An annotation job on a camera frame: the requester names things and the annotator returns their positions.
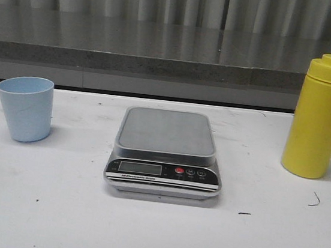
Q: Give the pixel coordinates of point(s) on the yellow squeeze bottle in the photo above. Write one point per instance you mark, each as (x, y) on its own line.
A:
(307, 152)

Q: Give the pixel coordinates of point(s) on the light blue plastic cup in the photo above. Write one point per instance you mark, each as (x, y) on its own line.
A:
(27, 103)

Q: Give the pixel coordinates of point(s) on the silver digital kitchen scale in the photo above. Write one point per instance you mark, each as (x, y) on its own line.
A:
(164, 153)

